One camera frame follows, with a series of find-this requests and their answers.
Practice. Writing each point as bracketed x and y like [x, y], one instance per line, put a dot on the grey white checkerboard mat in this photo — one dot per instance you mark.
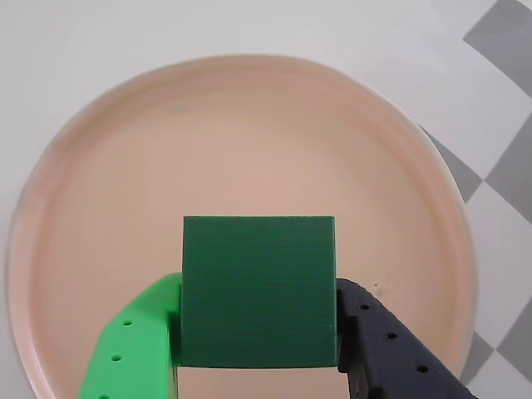
[500, 39]

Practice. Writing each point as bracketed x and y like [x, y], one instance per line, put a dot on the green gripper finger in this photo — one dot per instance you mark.
[133, 349]

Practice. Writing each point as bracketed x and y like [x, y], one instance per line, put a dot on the dark green cube dice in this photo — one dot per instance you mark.
[257, 291]

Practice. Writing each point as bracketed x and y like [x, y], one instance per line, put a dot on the beige round plate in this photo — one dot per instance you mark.
[249, 158]

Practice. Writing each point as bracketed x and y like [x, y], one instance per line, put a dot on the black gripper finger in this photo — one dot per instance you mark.
[390, 361]

